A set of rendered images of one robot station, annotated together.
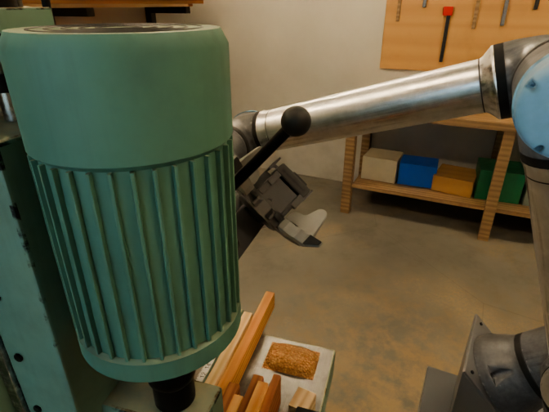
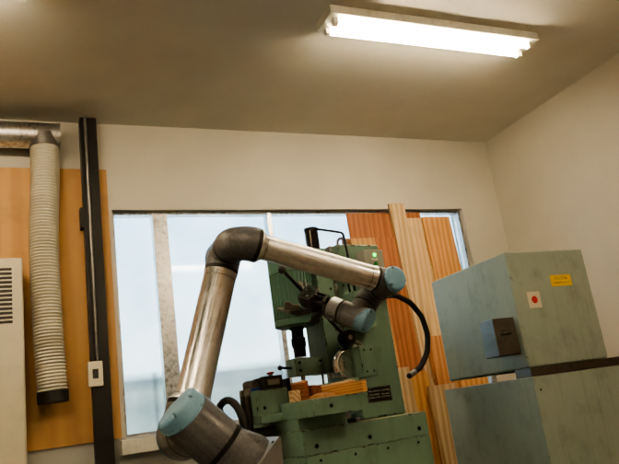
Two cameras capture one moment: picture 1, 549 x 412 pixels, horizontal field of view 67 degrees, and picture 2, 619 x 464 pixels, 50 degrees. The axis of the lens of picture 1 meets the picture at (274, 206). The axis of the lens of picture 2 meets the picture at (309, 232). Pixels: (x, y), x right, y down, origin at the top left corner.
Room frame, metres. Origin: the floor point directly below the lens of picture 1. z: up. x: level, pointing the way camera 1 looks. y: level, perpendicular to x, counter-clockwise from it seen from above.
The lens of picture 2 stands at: (2.17, -1.88, 0.85)
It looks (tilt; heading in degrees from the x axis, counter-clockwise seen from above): 15 degrees up; 130
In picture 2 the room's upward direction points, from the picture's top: 8 degrees counter-clockwise
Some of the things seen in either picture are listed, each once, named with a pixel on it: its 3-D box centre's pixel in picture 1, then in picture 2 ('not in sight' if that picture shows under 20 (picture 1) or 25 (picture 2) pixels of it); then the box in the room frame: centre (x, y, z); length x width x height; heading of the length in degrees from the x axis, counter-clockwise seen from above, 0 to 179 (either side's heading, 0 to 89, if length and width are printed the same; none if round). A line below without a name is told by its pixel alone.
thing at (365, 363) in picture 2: not in sight; (362, 362); (0.57, 0.26, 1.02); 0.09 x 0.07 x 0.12; 163
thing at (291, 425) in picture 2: not in sight; (296, 424); (0.35, 0.07, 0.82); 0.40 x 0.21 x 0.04; 163
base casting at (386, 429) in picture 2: not in sight; (337, 435); (0.40, 0.24, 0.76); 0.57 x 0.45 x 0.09; 73
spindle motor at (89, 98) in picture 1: (145, 199); (291, 289); (0.36, 0.13, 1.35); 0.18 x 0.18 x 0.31
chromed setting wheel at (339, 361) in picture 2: not in sight; (346, 364); (0.52, 0.21, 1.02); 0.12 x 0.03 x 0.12; 73
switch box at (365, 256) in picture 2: not in sight; (371, 269); (0.59, 0.39, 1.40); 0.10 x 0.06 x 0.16; 73
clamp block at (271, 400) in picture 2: not in sight; (263, 402); (0.32, -0.06, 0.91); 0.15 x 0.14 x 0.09; 163
